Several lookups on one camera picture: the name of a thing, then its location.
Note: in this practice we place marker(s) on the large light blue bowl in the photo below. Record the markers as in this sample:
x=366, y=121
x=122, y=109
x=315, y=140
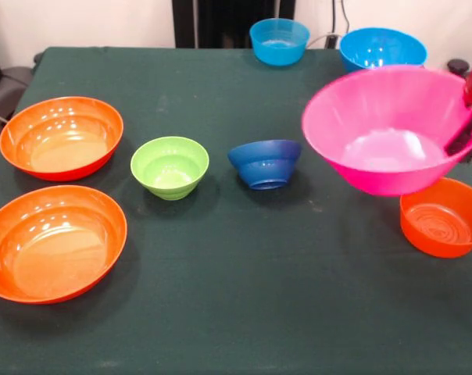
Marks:
x=380, y=51

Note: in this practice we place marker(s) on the large orange bowl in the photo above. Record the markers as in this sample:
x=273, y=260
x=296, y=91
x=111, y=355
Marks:
x=44, y=254
x=60, y=156

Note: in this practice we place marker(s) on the large pink bowl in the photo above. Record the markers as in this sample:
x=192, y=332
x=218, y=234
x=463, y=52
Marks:
x=376, y=176

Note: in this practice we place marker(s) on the green bowl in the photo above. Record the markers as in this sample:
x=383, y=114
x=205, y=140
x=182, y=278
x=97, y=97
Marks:
x=167, y=183

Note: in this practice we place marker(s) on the dark blue bowl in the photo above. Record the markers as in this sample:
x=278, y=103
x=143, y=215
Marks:
x=265, y=172

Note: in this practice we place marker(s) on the small light blue bowl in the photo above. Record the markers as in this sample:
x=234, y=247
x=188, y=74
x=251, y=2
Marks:
x=279, y=52

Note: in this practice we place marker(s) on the dark grey floor base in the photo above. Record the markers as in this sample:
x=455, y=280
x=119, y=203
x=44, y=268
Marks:
x=9, y=86
x=458, y=66

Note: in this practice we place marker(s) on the dark green tablecloth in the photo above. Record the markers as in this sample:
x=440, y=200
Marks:
x=236, y=254

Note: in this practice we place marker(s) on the small orange bowl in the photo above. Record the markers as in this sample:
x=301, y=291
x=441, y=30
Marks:
x=443, y=246

